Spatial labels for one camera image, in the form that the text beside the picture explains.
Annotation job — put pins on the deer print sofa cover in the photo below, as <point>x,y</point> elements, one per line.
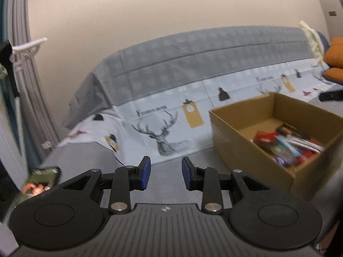
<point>187,67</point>

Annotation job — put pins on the white clothes hanger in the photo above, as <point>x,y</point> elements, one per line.
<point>26,49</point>

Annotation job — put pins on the clear plastic candy bag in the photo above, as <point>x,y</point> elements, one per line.
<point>278,150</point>

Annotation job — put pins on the brown cardboard box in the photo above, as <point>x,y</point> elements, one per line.
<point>241,150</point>

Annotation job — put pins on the cream cloth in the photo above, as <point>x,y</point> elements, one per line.
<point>310,40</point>

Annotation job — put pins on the black remote control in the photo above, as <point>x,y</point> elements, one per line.
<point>331,96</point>

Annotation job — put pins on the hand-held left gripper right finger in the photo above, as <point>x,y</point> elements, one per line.
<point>188,174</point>

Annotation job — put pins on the red orange snack packet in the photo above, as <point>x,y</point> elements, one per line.
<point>305,155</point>

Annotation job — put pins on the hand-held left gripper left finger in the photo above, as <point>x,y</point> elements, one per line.
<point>145,174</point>

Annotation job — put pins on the white wall socket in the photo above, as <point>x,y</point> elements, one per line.
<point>47,145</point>

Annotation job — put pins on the purple snack packet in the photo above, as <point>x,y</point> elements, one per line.
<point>285,162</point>

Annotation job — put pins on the dark brown chocolate packet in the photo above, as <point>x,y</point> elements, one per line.
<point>290,131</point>

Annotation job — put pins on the black smartphone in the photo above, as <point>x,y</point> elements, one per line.
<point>45,176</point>

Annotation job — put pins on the grey curtain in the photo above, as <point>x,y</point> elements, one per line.
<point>32,91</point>

